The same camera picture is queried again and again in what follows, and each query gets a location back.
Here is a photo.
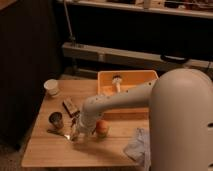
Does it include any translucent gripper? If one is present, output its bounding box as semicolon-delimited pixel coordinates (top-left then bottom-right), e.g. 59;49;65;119
70;117;82;141

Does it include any metal fork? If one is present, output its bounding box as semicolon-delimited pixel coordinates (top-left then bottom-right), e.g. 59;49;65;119
46;129;71;140

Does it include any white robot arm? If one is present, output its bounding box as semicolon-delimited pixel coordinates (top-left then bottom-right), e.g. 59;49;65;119
75;68;213;171

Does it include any metal cup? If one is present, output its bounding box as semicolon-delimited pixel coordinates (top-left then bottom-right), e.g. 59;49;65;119
49;112;64;129

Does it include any white paper cup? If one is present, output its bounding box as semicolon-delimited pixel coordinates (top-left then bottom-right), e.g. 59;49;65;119
44;79;59;97

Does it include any orange apple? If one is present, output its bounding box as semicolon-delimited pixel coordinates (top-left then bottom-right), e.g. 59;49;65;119
95;120;109;138

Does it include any brown chocolate bar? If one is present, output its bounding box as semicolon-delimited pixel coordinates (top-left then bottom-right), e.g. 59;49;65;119
62;98;79;117

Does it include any wooden table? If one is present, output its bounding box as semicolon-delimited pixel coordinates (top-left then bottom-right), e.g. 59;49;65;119
22;80;148;169

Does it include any white dish brush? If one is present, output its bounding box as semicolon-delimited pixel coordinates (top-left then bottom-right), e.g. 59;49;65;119
112;75;122;92

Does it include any grey cloth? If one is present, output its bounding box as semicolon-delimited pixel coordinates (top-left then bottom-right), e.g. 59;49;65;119
123;128;151;171

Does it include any yellow plastic bin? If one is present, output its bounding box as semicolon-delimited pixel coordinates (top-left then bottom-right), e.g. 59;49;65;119
97;70;158;120

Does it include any grey metal shelf beam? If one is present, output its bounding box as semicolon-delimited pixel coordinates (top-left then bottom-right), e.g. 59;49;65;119
62;42;213;75

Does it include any black handle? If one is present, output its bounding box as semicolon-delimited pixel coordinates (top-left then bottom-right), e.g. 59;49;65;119
160;54;189;64

